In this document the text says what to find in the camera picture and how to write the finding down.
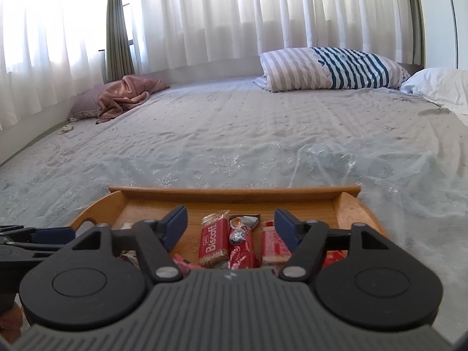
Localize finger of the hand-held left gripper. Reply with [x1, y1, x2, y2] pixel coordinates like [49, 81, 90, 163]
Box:
[0, 227, 77, 262]
[0, 224, 37, 241]

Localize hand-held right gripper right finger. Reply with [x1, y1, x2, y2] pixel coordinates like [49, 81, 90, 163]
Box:
[274, 208, 417, 282]

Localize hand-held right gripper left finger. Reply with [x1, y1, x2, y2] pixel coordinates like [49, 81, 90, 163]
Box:
[46, 206, 189, 284]

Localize red wafer packet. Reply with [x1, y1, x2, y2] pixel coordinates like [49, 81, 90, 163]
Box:
[261, 220, 293, 266]

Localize small pink packet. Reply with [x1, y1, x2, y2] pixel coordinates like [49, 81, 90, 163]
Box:
[171, 253, 200, 276]

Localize red biscuit packet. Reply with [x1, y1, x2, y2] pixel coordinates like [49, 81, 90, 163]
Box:
[198, 210, 230, 268]

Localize red silver snack packet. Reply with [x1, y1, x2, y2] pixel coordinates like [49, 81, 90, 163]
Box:
[228, 215, 261, 270]

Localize wooden tray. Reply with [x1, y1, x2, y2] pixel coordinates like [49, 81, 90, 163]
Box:
[68, 185, 390, 275]

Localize bed with grey patterned cover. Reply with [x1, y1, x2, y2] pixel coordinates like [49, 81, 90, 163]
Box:
[0, 77, 468, 337]

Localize purple pillow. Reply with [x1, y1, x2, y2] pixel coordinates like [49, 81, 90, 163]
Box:
[68, 84, 110, 121]

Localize pink cloth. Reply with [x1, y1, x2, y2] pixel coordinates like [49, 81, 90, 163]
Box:
[96, 75, 171, 125]

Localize blue grey striped pillow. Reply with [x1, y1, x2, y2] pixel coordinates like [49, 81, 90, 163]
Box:
[253, 47, 412, 93]

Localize green curtain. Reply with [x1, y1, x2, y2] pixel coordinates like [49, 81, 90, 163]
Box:
[407, 0, 428, 67]
[105, 0, 137, 83]

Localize white sheer curtain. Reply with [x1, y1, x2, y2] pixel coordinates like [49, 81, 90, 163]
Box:
[0, 0, 112, 130]
[130, 0, 417, 81]

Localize white pillow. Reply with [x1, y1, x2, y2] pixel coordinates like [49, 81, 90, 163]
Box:
[400, 68, 468, 114]

